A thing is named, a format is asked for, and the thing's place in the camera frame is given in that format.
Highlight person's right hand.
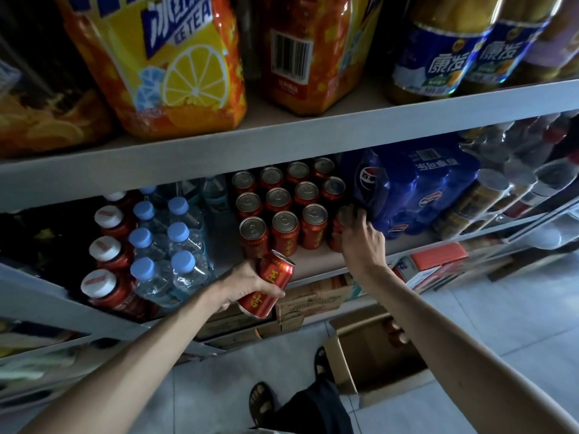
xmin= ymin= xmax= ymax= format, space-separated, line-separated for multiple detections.
xmin=340 ymin=205 xmax=389 ymax=280

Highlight person's left hand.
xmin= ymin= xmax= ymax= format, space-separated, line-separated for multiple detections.
xmin=212 ymin=259 xmax=287 ymax=315

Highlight group of red cans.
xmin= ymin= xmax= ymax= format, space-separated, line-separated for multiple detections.
xmin=230 ymin=157 xmax=348 ymax=260

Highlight brown cardboard box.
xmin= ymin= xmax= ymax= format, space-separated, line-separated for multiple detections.
xmin=323 ymin=307 xmax=435 ymax=407

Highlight grey metal shelf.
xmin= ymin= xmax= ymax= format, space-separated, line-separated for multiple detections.
xmin=0 ymin=78 xmax=579 ymax=403

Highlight person's right forearm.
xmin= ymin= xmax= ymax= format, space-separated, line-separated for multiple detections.
xmin=361 ymin=262 xmax=579 ymax=434

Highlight person's left forearm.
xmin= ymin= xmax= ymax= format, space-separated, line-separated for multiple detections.
xmin=17 ymin=284 xmax=236 ymax=434

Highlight person's right dark sandal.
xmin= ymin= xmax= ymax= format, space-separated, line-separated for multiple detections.
xmin=314 ymin=347 xmax=335 ymax=383

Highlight person's dark sandal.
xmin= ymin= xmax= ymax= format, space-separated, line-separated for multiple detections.
xmin=314 ymin=347 xmax=335 ymax=383
xmin=248 ymin=382 xmax=277 ymax=428

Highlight person's left dark sandal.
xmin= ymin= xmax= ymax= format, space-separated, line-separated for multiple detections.
xmin=248 ymin=382 xmax=277 ymax=428

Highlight brown flat carton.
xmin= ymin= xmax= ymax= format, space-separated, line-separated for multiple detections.
xmin=194 ymin=307 xmax=304 ymax=348

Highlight white blue-printed carton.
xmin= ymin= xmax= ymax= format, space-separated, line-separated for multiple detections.
xmin=343 ymin=273 xmax=364 ymax=300

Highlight pack of blue-capped water bottles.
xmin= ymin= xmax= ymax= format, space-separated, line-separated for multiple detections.
xmin=130 ymin=175 xmax=227 ymax=309

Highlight red and white carton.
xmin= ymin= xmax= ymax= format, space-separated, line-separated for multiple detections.
xmin=393 ymin=242 xmax=469 ymax=292

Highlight tan printed carton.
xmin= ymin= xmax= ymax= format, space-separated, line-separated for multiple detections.
xmin=274 ymin=277 xmax=356 ymax=324

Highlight blue cola bottle pack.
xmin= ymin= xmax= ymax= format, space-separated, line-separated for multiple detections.
xmin=343 ymin=135 xmax=481 ymax=240

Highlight shrink-wrapped pack of gold tins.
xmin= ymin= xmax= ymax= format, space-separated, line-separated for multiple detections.
xmin=432 ymin=169 xmax=539 ymax=240

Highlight pack of white-capped red bottles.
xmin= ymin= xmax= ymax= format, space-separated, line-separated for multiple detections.
xmin=80 ymin=190 xmax=159 ymax=321

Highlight dark shorts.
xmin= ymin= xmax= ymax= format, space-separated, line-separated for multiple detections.
xmin=264 ymin=379 xmax=353 ymax=434

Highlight clear plastic bag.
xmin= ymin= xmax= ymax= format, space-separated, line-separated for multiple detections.
xmin=524 ymin=212 xmax=579 ymax=254

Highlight pack of red-capped clear bottles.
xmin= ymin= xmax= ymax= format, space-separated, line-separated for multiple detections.
xmin=457 ymin=112 xmax=579 ymax=218

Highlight clear labelled bottle pack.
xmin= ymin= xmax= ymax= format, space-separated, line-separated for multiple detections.
xmin=387 ymin=0 xmax=566 ymax=104

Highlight pack of yellow-capped dark bottles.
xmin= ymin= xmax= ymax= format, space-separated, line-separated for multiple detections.
xmin=0 ymin=207 xmax=91 ymax=285

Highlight stack of colourful packets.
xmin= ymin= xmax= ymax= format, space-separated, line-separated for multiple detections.
xmin=0 ymin=320 xmax=114 ymax=403

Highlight yellow lemon-print drink pack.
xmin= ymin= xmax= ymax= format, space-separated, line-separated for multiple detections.
xmin=49 ymin=0 xmax=247 ymax=140

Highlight row of purple-lidded fruit jars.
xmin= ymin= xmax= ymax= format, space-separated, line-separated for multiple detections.
xmin=511 ymin=0 xmax=579 ymax=84

